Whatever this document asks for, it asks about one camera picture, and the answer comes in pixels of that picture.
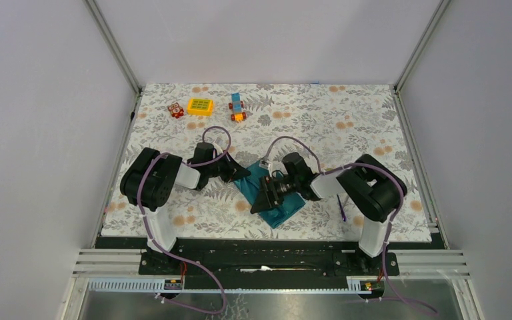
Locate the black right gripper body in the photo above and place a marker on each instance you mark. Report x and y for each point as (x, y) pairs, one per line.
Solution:
(288, 184)

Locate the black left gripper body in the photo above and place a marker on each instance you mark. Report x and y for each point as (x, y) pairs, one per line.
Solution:
(218, 167)

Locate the teal cloth napkin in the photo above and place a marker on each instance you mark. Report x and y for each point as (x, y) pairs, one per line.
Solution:
(249, 188)

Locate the gold purple spoon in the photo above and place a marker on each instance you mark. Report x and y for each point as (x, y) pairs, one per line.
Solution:
(341, 208)

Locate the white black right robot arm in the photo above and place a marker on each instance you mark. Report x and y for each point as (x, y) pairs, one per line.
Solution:
(375, 191)

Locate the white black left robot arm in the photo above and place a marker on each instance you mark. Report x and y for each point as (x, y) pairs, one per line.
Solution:
(150, 179)

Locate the floral patterned table mat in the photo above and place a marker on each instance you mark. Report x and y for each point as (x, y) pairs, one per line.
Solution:
(329, 125)

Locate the yellow toy brick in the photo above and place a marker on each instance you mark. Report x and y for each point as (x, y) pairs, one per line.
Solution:
(200, 107)

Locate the red owl toy block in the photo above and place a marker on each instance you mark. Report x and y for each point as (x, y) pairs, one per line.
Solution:
(176, 110)

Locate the blue orange toy car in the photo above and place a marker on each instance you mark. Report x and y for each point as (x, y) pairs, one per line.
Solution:
(236, 106)

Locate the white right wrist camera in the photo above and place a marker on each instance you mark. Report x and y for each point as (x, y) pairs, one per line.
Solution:
(264, 163)

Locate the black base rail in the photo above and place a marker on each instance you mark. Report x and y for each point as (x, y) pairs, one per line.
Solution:
(244, 264)

